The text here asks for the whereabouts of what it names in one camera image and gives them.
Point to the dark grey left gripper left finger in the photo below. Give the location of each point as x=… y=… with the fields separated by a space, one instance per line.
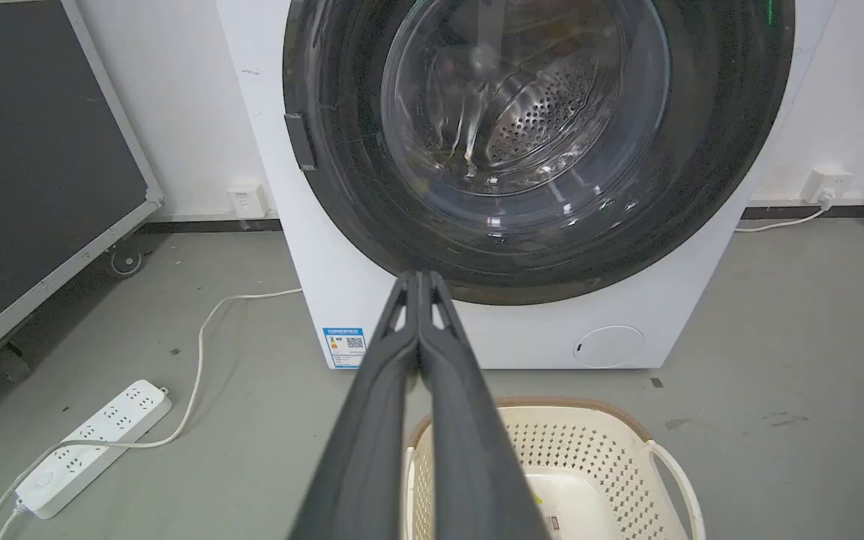
x=361 y=450

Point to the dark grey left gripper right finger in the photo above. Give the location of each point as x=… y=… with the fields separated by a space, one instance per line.
x=469 y=450

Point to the white front-load washing machine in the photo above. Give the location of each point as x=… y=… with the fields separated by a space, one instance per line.
x=672 y=315

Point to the round black washing machine door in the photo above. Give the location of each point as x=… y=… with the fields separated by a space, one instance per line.
x=702 y=150

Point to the blue energy label sticker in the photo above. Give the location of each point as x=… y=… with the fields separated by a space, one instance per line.
x=345 y=347

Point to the cream perforated laundry basket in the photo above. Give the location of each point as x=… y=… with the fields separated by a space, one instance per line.
x=589 y=465

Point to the white power strip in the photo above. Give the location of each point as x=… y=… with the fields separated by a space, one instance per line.
x=94 y=446

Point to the grey caster wheel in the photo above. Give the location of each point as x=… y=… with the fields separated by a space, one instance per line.
x=126 y=262

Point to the black caster wheel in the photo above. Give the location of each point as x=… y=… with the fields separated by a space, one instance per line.
x=6 y=363

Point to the black panel with metal frame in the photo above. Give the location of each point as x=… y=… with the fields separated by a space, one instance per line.
x=34 y=165

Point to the white wall socket with plug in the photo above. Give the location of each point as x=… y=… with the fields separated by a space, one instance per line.
x=826 y=185

